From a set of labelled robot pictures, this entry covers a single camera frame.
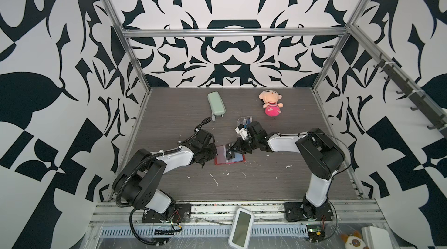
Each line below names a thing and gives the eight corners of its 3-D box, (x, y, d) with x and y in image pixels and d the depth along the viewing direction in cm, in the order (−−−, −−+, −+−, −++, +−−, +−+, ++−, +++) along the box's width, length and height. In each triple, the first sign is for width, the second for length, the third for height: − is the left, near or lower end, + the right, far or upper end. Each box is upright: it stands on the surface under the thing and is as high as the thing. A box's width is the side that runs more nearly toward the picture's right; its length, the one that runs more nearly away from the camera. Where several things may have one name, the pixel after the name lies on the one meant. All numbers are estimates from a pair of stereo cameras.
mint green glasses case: (213, 117, 107) (213, 114, 105) (206, 95, 118) (206, 92, 116) (227, 113, 109) (227, 110, 106) (219, 93, 120) (219, 90, 117)
